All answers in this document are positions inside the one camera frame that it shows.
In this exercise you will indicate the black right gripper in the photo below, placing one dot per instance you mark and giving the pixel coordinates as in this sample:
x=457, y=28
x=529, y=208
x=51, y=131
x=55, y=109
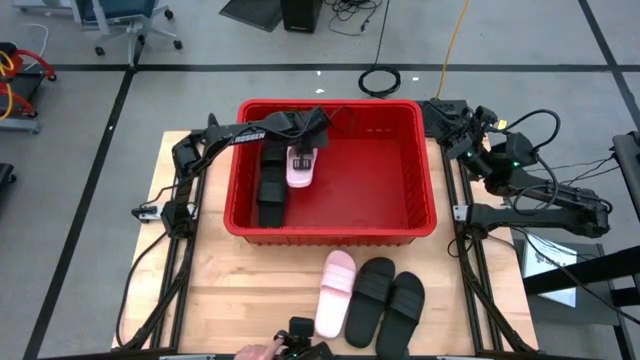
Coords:
x=482, y=152

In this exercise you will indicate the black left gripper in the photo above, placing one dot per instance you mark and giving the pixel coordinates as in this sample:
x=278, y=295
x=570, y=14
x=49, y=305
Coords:
x=310, y=130

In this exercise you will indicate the pink slide sandal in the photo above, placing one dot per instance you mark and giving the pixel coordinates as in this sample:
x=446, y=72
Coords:
x=334, y=295
x=301, y=179

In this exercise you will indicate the black slide sandal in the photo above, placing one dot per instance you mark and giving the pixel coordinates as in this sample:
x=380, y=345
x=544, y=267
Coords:
x=369, y=300
x=404, y=315
x=273, y=156
x=272, y=197

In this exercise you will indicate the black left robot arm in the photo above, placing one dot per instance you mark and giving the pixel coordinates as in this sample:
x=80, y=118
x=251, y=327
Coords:
x=245, y=136

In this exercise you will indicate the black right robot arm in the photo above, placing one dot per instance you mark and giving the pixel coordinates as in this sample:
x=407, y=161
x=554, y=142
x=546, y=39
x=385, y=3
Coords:
x=550, y=217

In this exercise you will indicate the red plastic bin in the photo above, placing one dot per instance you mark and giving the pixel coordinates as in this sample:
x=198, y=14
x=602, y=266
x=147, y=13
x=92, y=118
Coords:
x=360, y=190

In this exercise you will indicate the white mounting plate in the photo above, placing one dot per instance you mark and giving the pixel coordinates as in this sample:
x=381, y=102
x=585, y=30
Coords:
x=460, y=213

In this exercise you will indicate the black computer tower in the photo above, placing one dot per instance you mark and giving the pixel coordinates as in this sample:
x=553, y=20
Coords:
x=300, y=12

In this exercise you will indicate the dark grey floor mat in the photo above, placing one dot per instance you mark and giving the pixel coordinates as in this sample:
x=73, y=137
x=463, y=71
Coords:
x=255, y=10

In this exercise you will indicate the white paper sheet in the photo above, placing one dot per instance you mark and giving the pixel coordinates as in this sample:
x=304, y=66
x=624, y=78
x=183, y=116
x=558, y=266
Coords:
x=550, y=265

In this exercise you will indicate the small silver clamp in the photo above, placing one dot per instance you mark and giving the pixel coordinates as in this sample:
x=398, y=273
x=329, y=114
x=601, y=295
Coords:
x=147, y=214

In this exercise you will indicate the black furniture piece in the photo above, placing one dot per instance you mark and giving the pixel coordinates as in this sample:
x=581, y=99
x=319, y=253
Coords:
x=630, y=170

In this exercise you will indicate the black metal stand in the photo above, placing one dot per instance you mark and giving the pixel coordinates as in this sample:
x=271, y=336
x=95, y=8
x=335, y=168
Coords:
x=590, y=270

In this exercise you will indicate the person's hand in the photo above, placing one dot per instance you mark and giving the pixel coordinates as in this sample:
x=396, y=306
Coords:
x=255, y=352

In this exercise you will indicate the blue office chair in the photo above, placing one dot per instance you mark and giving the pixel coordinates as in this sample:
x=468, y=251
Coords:
x=125, y=10

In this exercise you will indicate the small black floor object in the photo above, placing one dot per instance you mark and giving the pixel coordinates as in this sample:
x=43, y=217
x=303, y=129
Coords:
x=5, y=172

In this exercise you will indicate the white furniture base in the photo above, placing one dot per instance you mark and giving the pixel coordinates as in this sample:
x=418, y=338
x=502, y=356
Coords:
x=45, y=5

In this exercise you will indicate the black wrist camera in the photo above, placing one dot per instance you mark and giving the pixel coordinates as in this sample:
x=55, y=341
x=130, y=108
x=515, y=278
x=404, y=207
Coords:
x=486, y=119

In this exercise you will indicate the small black camera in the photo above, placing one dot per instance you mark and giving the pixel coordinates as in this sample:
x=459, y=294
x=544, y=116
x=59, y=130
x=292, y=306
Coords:
x=302, y=330

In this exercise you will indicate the black aluminium frame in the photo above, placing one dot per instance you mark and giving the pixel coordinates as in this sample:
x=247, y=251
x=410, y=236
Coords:
x=174, y=330
x=477, y=330

